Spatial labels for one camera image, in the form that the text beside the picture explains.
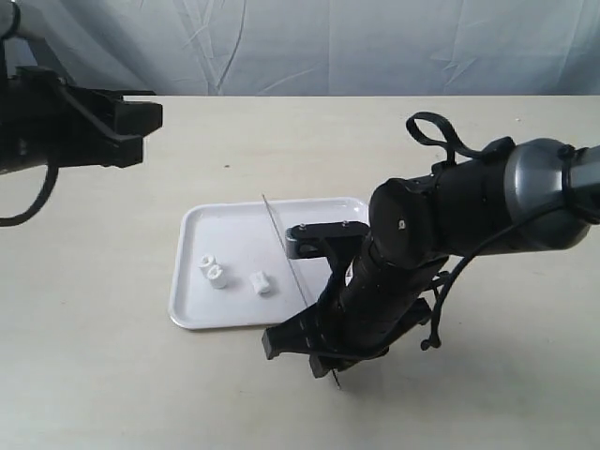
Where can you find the thin metal skewer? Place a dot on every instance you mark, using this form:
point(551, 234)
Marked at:
point(282, 241)

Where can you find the white backdrop curtain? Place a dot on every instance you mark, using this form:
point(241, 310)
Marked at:
point(319, 48)

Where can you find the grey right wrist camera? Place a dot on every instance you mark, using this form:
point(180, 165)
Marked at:
point(325, 240)

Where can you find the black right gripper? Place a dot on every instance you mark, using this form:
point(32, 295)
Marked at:
point(359, 319)

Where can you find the white plastic tray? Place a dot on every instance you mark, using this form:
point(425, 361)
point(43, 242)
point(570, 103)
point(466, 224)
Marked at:
point(241, 238)

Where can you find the white bead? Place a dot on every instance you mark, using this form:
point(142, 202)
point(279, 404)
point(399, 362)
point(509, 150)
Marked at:
point(206, 262)
point(260, 283)
point(216, 277)

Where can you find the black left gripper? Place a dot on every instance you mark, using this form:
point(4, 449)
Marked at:
point(45, 119)

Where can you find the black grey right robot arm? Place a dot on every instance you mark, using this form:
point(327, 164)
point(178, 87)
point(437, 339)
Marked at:
point(541, 195)

